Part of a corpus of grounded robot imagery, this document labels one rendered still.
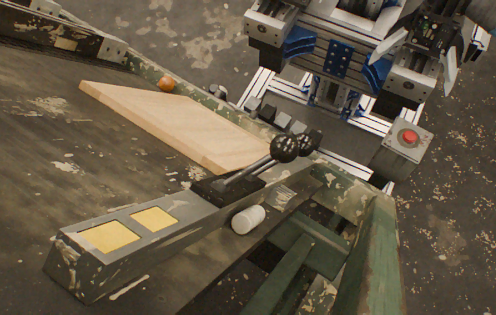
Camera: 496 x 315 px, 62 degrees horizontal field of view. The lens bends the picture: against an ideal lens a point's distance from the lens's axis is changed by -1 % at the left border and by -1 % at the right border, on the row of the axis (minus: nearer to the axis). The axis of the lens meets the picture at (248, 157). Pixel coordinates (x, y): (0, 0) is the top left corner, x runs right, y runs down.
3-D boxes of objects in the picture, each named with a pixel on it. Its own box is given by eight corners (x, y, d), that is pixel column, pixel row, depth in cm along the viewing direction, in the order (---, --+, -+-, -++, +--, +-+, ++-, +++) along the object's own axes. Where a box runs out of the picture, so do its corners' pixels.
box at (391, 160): (413, 160, 138) (435, 133, 122) (398, 187, 133) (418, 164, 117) (380, 142, 141) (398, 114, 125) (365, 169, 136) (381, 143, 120)
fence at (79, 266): (308, 174, 121) (315, 162, 120) (87, 307, 31) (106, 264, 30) (294, 165, 122) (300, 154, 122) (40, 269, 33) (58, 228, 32)
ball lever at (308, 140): (252, 189, 69) (321, 148, 65) (244, 192, 65) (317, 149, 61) (240, 169, 69) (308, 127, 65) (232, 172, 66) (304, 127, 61)
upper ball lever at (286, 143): (225, 201, 57) (307, 152, 53) (214, 206, 54) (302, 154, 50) (212, 177, 58) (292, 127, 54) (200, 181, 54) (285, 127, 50)
